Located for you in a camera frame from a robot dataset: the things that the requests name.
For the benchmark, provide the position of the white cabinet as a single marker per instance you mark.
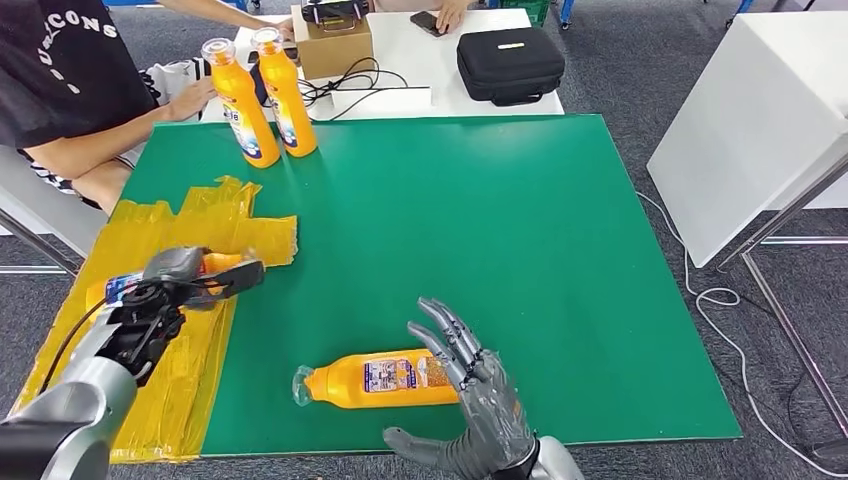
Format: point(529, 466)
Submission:
point(745, 122)

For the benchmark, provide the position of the metal stand frame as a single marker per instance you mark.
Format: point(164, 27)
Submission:
point(778, 321)

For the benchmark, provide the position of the yellow taped cardboard sheet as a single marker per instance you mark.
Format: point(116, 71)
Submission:
point(172, 371)

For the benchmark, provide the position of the person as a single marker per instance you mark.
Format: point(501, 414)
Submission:
point(245, 13)
point(450, 12)
point(66, 66)

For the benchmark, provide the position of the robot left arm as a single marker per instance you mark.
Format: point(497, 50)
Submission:
point(93, 397)

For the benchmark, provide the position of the metal bench leg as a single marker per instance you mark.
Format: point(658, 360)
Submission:
point(36, 245)

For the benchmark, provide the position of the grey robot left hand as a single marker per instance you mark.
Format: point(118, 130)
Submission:
point(175, 264)

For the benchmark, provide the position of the green plastic crate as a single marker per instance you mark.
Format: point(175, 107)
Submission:
point(530, 9)

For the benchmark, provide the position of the orange detergent bottle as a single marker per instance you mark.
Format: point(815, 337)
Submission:
point(222, 262)
point(344, 387)
point(248, 122)
point(291, 112)

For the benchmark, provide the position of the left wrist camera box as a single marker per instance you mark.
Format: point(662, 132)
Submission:
point(228, 278)

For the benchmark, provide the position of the black smartphone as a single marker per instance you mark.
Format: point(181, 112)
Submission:
point(424, 21)

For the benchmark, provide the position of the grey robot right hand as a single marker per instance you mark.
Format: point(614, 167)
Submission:
point(493, 411)

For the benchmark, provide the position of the white desk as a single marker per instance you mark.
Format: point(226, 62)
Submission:
point(424, 66)

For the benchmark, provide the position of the black controller device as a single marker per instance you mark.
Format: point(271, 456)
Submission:
point(334, 9)

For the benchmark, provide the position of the white bench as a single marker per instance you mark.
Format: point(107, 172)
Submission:
point(30, 202)

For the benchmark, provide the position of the white flat box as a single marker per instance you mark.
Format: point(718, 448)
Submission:
point(382, 101)

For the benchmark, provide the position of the cardboard box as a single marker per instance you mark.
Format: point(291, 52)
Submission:
point(333, 53)

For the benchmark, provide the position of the black carrying case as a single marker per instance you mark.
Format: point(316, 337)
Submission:
point(510, 64)

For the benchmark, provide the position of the dark flat tablet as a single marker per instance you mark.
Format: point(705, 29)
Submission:
point(292, 52)

